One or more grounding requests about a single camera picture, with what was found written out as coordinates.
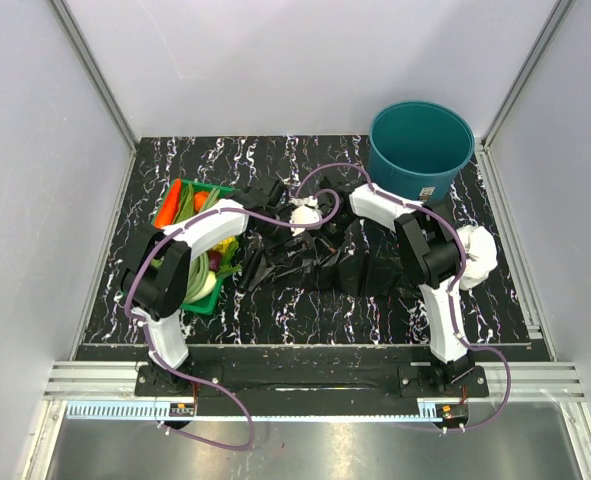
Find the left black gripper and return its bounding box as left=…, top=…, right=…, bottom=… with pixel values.
left=255, top=205, right=307, bottom=267

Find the black trash bag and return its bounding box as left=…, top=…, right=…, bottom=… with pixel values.
left=238, top=220, right=421, bottom=299

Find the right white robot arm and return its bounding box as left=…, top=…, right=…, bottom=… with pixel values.
left=319, top=176, right=475, bottom=396

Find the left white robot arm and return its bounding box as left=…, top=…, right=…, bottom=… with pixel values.
left=119, top=178, right=286, bottom=395

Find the teal trash bin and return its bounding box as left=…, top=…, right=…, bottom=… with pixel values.
left=367, top=101, right=475, bottom=203

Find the orange tomato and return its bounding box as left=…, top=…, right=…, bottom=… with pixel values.
left=193, top=191, right=210, bottom=213

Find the green vegetable basket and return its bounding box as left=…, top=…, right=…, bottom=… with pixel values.
left=158, top=179, right=246, bottom=314

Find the purple onion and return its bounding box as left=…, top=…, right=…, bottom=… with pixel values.
left=207, top=250, right=223, bottom=273

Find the white round vegetable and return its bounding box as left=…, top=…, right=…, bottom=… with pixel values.
left=190, top=271, right=218, bottom=303

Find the orange carrot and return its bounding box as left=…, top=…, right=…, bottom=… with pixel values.
left=154, top=179, right=182, bottom=229

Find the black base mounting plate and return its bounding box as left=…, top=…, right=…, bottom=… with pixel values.
left=74, top=342, right=491, bottom=401

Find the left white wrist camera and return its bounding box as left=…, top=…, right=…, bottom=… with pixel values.
left=289, top=205, right=321, bottom=236

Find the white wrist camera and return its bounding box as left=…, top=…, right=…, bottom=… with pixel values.
left=289, top=205, right=321, bottom=236
left=290, top=196, right=319, bottom=209

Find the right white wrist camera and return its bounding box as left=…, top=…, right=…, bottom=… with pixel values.
left=290, top=196, right=319, bottom=209

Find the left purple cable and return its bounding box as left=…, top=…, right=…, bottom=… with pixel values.
left=123, top=187, right=340, bottom=451

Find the aluminium frame rail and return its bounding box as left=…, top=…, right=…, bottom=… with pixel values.
left=475, top=144, right=585, bottom=403

